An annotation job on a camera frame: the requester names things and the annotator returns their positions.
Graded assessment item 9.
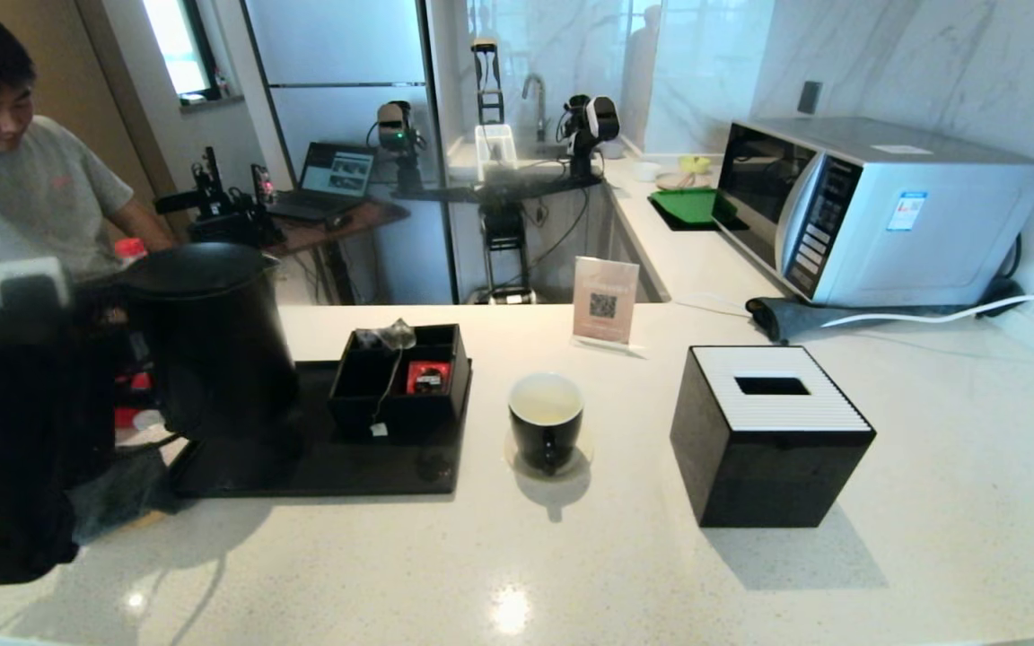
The black electric kettle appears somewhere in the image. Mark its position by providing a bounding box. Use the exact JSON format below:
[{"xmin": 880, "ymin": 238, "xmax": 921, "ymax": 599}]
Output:
[{"xmin": 109, "ymin": 242, "xmax": 300, "ymax": 446}]

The person in grey shirt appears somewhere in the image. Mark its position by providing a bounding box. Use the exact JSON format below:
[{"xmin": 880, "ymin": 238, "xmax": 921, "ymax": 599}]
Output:
[{"xmin": 0, "ymin": 0, "xmax": 181, "ymax": 301}]

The wooden desk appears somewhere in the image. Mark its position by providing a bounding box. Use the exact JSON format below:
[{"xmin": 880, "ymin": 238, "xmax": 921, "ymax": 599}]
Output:
[{"xmin": 252, "ymin": 197, "xmax": 412, "ymax": 306}]

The black serving tray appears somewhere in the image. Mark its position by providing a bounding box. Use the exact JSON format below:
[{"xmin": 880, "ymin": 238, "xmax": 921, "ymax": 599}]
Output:
[{"xmin": 169, "ymin": 359, "xmax": 474, "ymax": 500}]

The open laptop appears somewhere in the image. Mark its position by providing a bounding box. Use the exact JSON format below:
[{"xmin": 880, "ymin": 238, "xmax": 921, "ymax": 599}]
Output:
[{"xmin": 267, "ymin": 144, "xmax": 377, "ymax": 223}]

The black compartment organizer box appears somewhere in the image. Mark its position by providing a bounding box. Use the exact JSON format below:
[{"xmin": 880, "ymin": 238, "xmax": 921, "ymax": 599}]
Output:
[{"xmin": 329, "ymin": 323, "xmax": 474, "ymax": 443}]

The window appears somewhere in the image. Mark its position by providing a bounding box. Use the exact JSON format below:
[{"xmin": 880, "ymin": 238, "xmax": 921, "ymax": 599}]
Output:
[{"xmin": 142, "ymin": 0, "xmax": 223, "ymax": 107}]

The red sachet packet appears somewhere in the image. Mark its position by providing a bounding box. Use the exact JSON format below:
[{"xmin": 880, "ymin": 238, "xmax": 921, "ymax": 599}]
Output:
[{"xmin": 407, "ymin": 361, "xmax": 451, "ymax": 397}]

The grey refrigerator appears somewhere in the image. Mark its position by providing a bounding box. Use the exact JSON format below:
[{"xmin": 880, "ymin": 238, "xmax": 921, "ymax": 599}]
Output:
[{"xmin": 243, "ymin": 0, "xmax": 457, "ymax": 306}]

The black background robot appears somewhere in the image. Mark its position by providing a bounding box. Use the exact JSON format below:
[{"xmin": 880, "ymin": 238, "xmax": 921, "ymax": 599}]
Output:
[{"xmin": 369, "ymin": 38, "xmax": 623, "ymax": 306}]

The black mug white inside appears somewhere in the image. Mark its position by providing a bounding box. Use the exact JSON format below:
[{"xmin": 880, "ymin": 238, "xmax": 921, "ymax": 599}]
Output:
[{"xmin": 508, "ymin": 372, "xmax": 585, "ymax": 475}]

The QR code sign stand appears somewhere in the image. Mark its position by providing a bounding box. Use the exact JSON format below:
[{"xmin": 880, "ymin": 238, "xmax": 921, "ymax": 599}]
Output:
[{"xmin": 571, "ymin": 257, "xmax": 646, "ymax": 358}]

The green tray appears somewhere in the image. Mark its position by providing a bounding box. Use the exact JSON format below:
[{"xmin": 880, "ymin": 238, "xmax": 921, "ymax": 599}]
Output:
[{"xmin": 649, "ymin": 188, "xmax": 740, "ymax": 232}]

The black tissue box white top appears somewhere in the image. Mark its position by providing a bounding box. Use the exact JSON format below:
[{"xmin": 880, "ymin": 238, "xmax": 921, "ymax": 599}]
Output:
[{"xmin": 670, "ymin": 345, "xmax": 877, "ymax": 528}]

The dark grey cloth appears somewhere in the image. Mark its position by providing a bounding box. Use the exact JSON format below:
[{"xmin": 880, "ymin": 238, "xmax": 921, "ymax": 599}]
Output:
[{"xmin": 744, "ymin": 294, "xmax": 1025, "ymax": 344}]

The silver microwave oven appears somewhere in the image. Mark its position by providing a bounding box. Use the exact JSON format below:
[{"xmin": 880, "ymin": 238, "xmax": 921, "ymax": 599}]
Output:
[{"xmin": 714, "ymin": 117, "xmax": 1034, "ymax": 308}]

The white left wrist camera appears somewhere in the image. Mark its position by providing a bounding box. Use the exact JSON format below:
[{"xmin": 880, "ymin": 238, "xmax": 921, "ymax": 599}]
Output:
[{"xmin": 0, "ymin": 258, "xmax": 71, "ymax": 311}]

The black camera rig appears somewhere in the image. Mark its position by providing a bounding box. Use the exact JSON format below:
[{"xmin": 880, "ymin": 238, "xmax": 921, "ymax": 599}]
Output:
[{"xmin": 155, "ymin": 148, "xmax": 286, "ymax": 252}]

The thick white cable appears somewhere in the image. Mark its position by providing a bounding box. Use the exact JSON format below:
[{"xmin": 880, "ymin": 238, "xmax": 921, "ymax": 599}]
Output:
[{"xmin": 818, "ymin": 280, "xmax": 1034, "ymax": 328}]

